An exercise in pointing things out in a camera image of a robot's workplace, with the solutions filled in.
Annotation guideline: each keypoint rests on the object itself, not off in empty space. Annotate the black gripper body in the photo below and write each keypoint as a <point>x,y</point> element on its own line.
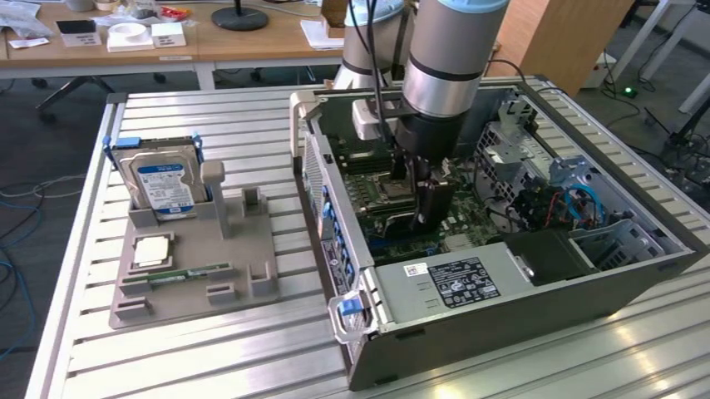
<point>428,137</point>

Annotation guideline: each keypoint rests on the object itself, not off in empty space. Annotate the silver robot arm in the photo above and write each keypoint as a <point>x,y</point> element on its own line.
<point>456,54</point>

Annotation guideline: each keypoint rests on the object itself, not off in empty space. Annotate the CPU socket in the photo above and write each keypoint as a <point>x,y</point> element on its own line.
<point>397,191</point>

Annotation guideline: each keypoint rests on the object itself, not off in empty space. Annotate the green motherboard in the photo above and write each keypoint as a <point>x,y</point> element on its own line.
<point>472,216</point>

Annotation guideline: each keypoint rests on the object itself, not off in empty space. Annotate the silver chipset heatsink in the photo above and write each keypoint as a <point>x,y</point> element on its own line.
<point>458,244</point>

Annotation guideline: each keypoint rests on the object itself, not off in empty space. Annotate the metal disk bay cage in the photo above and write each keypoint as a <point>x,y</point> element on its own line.
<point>510,154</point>

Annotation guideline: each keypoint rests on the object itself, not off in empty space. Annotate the grey power supply unit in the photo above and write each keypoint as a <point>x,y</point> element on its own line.
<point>444,282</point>

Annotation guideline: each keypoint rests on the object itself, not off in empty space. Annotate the blue case latch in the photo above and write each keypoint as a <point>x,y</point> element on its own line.
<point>349,308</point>

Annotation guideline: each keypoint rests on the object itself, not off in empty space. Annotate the stack of white papers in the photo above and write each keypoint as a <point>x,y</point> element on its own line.
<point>320,37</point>

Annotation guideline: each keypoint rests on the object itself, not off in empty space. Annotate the brown cardboard box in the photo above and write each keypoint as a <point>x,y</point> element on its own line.
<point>333,12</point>

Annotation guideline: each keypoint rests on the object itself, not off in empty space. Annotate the grey open PC case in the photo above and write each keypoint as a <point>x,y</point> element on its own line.
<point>500,332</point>

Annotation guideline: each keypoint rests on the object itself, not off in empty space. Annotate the wooden cabinet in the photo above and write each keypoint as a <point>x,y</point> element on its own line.
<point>566,37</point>

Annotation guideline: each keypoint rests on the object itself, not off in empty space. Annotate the metal disk bay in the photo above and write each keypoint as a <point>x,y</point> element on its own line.
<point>621,245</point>

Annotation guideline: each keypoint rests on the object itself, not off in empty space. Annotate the grey parts rack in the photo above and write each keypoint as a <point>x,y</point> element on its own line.
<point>233,257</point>

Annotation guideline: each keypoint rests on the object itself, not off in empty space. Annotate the device with green light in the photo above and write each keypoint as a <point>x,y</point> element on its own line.
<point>629,90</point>

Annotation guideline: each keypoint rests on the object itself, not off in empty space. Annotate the wooden desk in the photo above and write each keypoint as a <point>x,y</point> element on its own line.
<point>222,52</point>

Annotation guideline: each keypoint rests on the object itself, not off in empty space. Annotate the hard disk in blue caddy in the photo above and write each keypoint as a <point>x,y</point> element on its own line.
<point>161,183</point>

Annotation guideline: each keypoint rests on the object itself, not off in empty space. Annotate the black round lamp base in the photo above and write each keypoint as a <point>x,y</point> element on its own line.
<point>239,18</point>

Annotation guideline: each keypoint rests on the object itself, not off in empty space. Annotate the silver CPU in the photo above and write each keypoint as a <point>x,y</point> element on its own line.
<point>151,251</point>

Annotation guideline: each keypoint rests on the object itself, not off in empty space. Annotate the white cube box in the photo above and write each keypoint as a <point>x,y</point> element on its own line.
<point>169,35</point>

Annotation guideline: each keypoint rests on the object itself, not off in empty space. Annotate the red small parts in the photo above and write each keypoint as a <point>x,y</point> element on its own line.
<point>173,13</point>

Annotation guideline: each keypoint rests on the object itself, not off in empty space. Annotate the white flat box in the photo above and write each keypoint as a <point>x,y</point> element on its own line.
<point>130,46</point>

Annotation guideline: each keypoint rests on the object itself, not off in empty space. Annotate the white tape roll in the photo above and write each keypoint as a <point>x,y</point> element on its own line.
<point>129,31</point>

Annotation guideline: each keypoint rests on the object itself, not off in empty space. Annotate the black chair base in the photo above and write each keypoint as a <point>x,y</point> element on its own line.
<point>67,91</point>

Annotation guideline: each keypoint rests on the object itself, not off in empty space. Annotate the black and white box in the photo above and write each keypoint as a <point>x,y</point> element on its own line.
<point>78,33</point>

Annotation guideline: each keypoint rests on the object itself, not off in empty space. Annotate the red and white card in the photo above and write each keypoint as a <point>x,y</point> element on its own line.
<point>29,42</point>

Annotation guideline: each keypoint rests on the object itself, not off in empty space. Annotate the clear plastic bag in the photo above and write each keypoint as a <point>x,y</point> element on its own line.
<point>22,18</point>

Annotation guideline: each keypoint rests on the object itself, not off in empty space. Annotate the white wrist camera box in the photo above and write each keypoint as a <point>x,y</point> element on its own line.
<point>368,120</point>

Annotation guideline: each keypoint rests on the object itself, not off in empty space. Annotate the white table frame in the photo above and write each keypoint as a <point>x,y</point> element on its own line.
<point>644,37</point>

